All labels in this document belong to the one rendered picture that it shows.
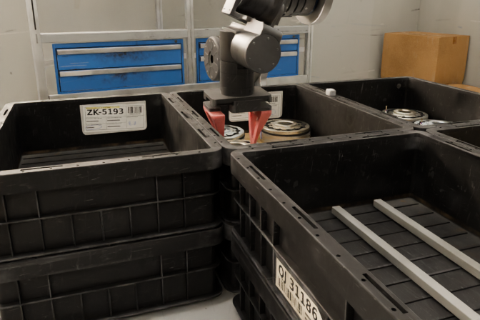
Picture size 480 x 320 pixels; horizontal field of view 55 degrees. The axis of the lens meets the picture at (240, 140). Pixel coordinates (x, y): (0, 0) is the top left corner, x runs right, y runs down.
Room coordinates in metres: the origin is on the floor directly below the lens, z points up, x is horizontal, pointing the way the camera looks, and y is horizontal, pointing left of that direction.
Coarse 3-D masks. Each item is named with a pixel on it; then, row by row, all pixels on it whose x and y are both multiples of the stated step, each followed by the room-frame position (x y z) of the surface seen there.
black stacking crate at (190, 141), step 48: (0, 144) 0.63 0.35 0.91; (48, 144) 0.84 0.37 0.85; (96, 144) 0.87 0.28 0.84; (144, 144) 0.89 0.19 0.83; (192, 144) 0.67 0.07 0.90; (48, 192) 0.50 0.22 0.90; (96, 192) 0.51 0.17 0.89; (144, 192) 0.53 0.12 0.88; (192, 192) 0.55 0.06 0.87; (0, 240) 0.48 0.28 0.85; (48, 240) 0.49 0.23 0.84; (96, 240) 0.51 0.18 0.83
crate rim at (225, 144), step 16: (176, 96) 0.88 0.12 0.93; (320, 96) 0.91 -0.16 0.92; (192, 112) 0.75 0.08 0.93; (368, 112) 0.75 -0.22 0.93; (208, 128) 0.66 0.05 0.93; (400, 128) 0.66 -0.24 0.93; (224, 144) 0.58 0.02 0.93; (256, 144) 0.58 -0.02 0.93; (272, 144) 0.58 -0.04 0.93; (224, 160) 0.57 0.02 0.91
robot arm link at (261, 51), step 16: (240, 16) 0.73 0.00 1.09; (240, 32) 0.71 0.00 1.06; (256, 32) 0.68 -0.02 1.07; (272, 32) 0.67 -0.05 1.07; (240, 48) 0.68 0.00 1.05; (256, 48) 0.66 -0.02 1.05; (272, 48) 0.67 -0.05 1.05; (240, 64) 0.70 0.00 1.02; (256, 64) 0.67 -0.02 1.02; (272, 64) 0.68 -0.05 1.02
